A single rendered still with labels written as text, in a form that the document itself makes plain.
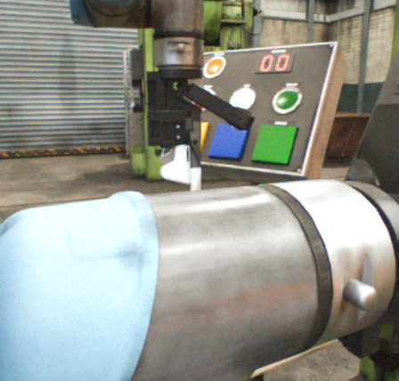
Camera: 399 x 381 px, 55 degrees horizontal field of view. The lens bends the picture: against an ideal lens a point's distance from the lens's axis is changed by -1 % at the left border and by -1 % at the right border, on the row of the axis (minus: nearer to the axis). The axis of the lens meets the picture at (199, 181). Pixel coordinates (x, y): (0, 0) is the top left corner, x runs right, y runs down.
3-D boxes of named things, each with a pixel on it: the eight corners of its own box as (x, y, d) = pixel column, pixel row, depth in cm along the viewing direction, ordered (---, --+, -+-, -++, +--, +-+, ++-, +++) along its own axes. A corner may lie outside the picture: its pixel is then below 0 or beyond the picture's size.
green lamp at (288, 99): (288, 111, 72) (289, 88, 71) (272, 111, 76) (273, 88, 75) (301, 111, 73) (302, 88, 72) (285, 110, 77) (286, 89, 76)
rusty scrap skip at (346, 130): (326, 166, 640) (329, 115, 623) (267, 152, 813) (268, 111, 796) (380, 163, 683) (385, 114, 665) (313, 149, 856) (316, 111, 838)
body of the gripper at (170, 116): (149, 145, 65) (147, 71, 63) (199, 144, 66) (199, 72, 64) (148, 150, 58) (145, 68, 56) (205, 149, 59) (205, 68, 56)
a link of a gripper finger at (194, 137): (187, 176, 59) (184, 128, 62) (199, 176, 59) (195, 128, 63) (189, 163, 55) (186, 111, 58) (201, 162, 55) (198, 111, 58)
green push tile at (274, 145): (286, 163, 69) (297, 126, 70) (249, 160, 73) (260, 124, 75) (290, 167, 70) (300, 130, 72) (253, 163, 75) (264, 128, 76)
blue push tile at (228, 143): (238, 158, 74) (249, 123, 76) (207, 155, 79) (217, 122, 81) (242, 162, 76) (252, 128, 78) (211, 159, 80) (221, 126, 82)
